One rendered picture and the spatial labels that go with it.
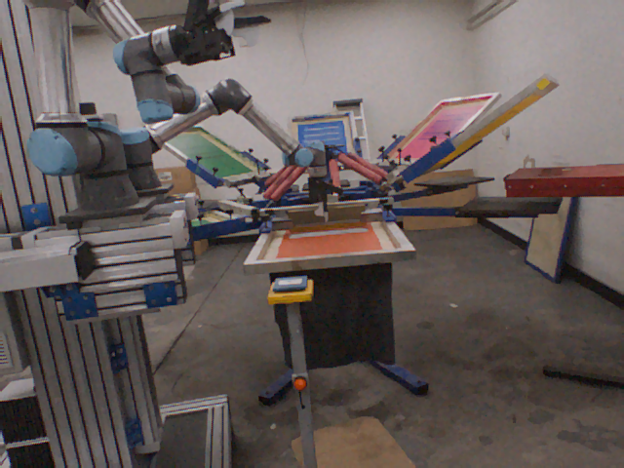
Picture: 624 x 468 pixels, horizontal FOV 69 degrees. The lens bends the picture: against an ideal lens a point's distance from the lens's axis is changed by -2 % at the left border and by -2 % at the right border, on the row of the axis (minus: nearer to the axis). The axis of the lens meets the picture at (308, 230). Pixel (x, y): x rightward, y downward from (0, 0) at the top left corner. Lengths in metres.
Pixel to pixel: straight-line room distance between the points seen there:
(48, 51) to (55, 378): 1.03
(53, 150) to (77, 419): 0.96
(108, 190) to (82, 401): 0.77
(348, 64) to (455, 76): 1.38
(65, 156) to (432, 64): 5.61
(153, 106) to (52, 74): 0.27
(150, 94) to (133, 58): 0.08
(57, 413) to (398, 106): 5.39
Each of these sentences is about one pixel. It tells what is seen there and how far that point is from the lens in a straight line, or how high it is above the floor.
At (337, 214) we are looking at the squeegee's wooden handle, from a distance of 2.14.
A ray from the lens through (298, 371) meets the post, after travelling 1.52.
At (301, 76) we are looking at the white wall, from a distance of 6.29.
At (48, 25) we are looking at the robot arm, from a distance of 1.29.
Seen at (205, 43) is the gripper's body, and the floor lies 1.61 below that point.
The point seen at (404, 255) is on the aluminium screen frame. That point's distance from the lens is 1.59.
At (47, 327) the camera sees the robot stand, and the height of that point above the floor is 0.88.
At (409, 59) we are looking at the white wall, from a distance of 6.40.
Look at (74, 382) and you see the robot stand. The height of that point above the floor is 0.67.
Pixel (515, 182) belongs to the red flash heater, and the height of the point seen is 1.09.
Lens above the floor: 1.41
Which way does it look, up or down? 12 degrees down
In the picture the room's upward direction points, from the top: 6 degrees counter-clockwise
